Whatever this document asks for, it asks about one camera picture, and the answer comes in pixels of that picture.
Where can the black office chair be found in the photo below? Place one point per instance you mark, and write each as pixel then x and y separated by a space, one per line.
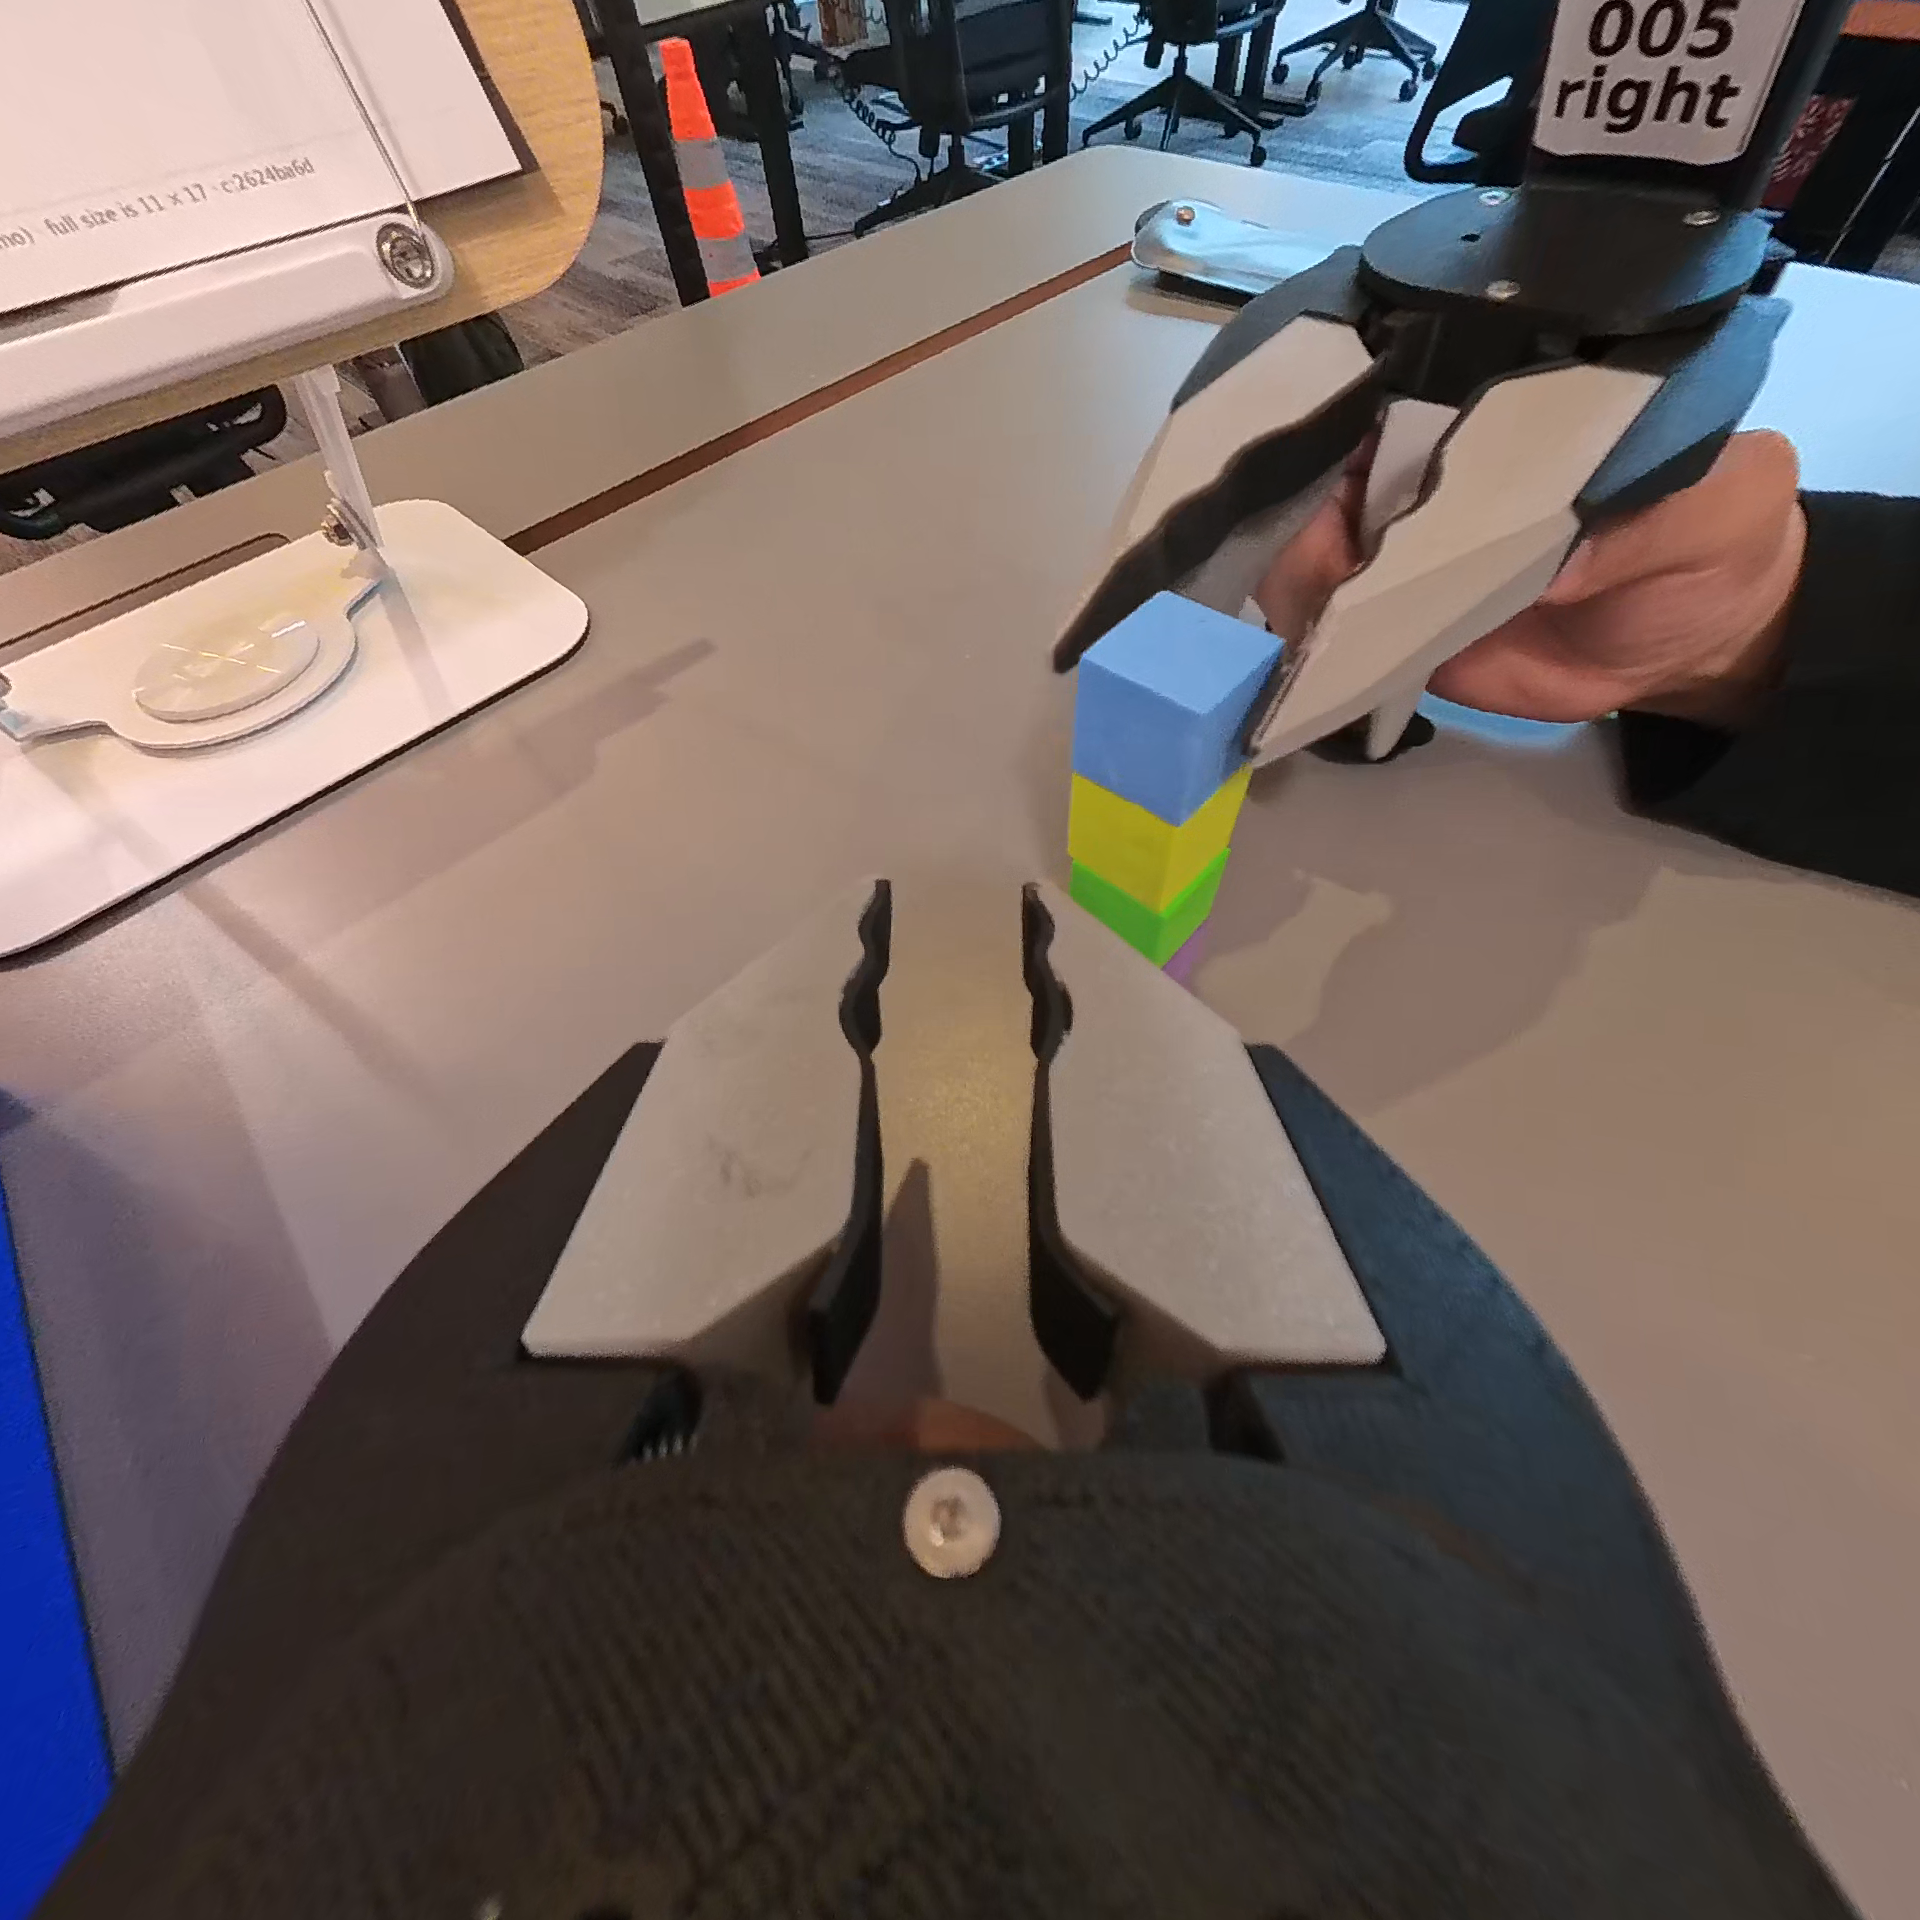
pixel 1200 60
pixel 974 60
pixel 1358 37

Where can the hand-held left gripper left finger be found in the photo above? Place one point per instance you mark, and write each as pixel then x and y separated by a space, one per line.
pixel 705 1184

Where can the orange traffic cone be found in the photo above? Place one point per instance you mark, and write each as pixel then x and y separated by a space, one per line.
pixel 705 165

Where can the blue foam cube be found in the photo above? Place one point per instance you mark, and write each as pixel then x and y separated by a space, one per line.
pixel 1170 706

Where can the yellow foam cube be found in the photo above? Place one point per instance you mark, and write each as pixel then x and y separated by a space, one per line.
pixel 1142 839

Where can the white document stand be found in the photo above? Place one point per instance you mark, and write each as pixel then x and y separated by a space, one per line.
pixel 149 150

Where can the purple foam cube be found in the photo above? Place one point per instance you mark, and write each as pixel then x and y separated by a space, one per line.
pixel 1190 956

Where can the person's right hand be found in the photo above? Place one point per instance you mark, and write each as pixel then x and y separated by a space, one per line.
pixel 1680 599

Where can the blue plastic bin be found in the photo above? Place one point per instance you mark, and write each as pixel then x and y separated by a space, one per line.
pixel 38 1575

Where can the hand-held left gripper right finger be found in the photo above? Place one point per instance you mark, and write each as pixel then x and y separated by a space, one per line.
pixel 1200 1184

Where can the green foam cube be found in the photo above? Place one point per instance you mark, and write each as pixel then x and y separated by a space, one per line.
pixel 1149 915

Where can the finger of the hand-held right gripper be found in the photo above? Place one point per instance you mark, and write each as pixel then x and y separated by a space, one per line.
pixel 1485 510
pixel 1245 405

